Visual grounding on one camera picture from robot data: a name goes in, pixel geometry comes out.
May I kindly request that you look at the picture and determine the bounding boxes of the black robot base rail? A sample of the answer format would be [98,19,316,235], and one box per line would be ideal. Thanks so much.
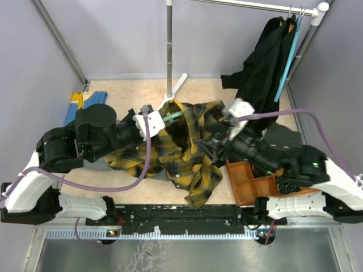
[86,204,272,235]

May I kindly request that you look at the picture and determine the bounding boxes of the black hanging garments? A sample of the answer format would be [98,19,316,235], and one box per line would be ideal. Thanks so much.
[221,15,296,113]

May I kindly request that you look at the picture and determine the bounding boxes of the orange wooden compartment tray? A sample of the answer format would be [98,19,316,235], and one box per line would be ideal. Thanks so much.
[225,161,317,206]

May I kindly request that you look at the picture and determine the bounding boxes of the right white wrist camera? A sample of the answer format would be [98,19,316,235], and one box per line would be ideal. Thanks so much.
[222,98,255,141]

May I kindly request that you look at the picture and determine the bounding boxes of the folded blue shirt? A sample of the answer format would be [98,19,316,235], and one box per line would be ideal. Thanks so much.
[64,91,108,126]

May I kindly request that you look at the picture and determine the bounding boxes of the white rack foot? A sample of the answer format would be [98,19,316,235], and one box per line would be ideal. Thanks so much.
[157,73,188,110]

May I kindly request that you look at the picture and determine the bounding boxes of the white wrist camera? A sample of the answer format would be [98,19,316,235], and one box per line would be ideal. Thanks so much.
[133,110,166,141]
[222,98,255,141]

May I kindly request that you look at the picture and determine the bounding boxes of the metal clothes rack pole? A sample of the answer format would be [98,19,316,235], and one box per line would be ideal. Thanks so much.
[166,0,174,99]

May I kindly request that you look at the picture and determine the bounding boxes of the grey button-up shirt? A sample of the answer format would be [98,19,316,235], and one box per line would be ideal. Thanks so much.
[87,158,169,181]

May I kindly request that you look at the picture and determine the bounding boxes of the horizontal metal clothes rail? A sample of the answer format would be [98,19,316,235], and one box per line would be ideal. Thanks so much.
[201,0,330,18]

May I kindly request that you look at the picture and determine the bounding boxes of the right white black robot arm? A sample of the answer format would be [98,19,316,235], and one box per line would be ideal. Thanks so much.
[195,124,362,224]

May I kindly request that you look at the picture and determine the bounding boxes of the yellow black plaid shirt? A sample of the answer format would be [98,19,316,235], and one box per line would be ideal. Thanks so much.
[105,99,227,210]

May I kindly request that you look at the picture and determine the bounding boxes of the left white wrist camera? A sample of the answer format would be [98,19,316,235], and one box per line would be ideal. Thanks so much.
[133,110,166,141]

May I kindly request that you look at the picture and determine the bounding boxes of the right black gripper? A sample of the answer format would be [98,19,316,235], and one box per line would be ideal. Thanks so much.
[193,117,280,176]

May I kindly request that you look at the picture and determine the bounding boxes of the rolled dark blue tie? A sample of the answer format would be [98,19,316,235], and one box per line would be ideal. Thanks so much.
[276,177,302,195]

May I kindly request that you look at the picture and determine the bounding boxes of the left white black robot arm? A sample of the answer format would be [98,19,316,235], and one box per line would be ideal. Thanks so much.
[1,104,153,226]

